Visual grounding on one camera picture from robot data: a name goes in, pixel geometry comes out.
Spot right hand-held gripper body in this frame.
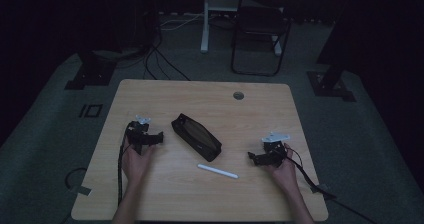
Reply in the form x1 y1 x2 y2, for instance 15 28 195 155
261 131 291 168

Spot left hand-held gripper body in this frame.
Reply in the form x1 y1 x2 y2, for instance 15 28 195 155
125 114 152 155

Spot person's right hand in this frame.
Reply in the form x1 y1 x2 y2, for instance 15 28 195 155
265 143 300 194

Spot person's left hand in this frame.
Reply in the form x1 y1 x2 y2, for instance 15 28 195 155
121 136 157 186

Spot black pencil case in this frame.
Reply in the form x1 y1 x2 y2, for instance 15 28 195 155
170 112 223 163

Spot white pen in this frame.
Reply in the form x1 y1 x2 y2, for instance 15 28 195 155
196 163 240 180

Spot grey tape piece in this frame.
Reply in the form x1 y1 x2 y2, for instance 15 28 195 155
310 183 330 195
77 185 93 197

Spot black stand with base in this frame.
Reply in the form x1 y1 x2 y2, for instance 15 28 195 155
306 0 357 103
64 48 118 91

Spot black folding chair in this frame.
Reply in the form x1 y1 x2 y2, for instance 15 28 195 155
230 0 292 78

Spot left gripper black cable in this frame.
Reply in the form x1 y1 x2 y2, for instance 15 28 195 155
116 123 134 207

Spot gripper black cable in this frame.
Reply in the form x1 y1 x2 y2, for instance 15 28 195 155
116 123 134 207
283 145 379 224

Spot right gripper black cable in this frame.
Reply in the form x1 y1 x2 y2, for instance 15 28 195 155
283 145 379 224

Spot black floor cables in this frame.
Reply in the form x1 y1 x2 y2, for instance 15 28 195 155
114 33 192 82

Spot black looped floor cable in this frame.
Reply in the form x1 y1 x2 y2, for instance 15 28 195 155
64 166 88 191

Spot white floor cable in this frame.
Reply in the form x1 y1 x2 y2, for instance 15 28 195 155
159 11 206 32

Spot white desk frame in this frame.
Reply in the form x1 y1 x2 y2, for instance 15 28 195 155
199 0 285 57

